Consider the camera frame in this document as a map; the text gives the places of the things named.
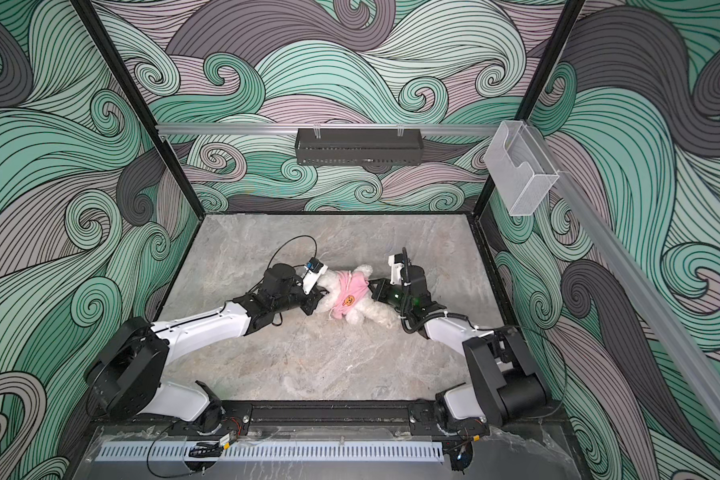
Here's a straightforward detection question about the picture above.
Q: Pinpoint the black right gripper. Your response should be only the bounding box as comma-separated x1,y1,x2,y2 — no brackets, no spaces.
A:
368,276,415,314

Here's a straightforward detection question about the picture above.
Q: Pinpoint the white plush teddy bear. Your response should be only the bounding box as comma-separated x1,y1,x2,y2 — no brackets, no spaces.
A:
314,264,399,328

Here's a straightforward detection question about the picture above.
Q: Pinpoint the pink knitted bear sweater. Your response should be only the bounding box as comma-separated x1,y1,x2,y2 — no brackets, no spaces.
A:
330,271,370,319

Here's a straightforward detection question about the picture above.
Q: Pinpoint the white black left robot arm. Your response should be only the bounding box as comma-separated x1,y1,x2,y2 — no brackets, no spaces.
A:
85,257,328,422

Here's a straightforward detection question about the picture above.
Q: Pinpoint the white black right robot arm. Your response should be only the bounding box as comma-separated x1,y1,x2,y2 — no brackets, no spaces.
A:
371,254,551,427

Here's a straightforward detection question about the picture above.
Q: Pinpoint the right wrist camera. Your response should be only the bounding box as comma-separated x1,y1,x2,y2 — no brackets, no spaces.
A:
388,253,407,285

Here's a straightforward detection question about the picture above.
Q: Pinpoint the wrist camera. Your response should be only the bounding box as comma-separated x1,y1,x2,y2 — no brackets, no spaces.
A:
388,253,407,285
302,257,328,294

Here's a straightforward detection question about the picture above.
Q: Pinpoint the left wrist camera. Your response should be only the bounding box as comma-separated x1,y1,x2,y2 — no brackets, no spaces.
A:
302,257,328,294

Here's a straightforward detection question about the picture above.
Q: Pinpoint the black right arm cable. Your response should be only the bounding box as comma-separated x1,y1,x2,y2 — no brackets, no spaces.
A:
398,305,457,336

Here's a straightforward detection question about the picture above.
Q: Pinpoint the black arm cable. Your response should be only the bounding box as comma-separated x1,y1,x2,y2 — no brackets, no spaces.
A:
398,305,457,336
278,234,319,268

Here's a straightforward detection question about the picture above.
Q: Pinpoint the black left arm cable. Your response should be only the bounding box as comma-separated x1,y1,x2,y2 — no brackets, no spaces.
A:
278,234,319,268

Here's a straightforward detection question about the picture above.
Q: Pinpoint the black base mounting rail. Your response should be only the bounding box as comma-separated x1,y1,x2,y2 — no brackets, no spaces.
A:
95,398,568,439

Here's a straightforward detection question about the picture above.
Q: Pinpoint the black perforated wall tray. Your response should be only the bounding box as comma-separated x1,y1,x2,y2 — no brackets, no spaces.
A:
295,129,424,167

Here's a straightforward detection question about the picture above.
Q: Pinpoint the white slotted cable duct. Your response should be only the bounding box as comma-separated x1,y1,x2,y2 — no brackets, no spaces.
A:
94,440,444,463

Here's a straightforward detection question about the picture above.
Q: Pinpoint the aluminium rail back wall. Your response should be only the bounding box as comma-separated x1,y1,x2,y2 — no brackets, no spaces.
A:
156,122,498,137

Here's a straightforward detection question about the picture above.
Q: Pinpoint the aluminium rail wall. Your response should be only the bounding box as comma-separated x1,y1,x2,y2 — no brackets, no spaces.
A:
521,122,720,433
156,122,498,137

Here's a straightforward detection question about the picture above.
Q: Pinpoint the clear plastic wall bin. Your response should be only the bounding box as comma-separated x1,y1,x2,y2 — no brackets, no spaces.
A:
483,120,559,217

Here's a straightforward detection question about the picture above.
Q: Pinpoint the black enclosure corner post right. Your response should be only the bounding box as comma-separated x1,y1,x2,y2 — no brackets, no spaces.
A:
474,1,585,218

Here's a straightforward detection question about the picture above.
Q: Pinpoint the black enclosure corner post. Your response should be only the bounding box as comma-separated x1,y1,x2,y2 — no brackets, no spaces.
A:
474,1,585,218
70,0,205,221

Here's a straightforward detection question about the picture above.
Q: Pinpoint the aluminium rail right wall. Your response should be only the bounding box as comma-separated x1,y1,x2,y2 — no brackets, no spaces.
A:
521,122,720,433

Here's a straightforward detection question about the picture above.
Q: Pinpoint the black enclosure corner post left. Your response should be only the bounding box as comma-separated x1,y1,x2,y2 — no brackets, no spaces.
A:
70,0,205,221

